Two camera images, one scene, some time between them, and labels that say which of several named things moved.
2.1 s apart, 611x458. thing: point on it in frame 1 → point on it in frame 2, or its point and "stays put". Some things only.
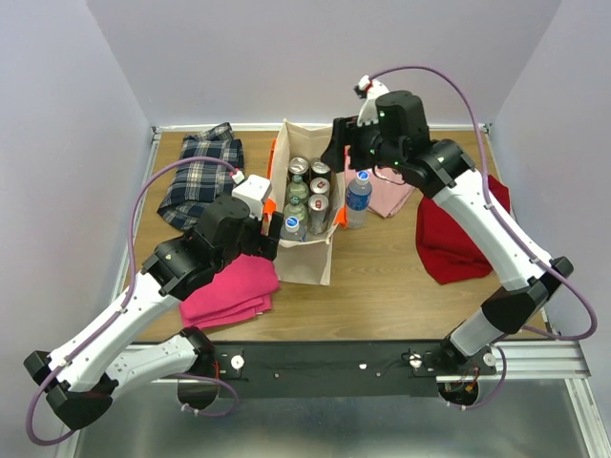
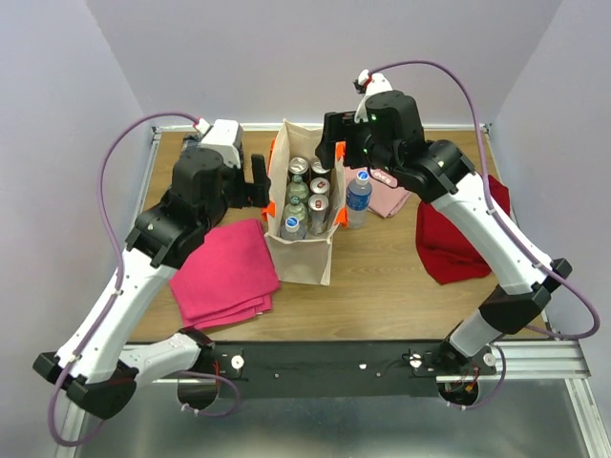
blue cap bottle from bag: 291,232 stays put
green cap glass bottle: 296,209 stays put
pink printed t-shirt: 389,194 stays put
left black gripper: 263,243 → 253,194
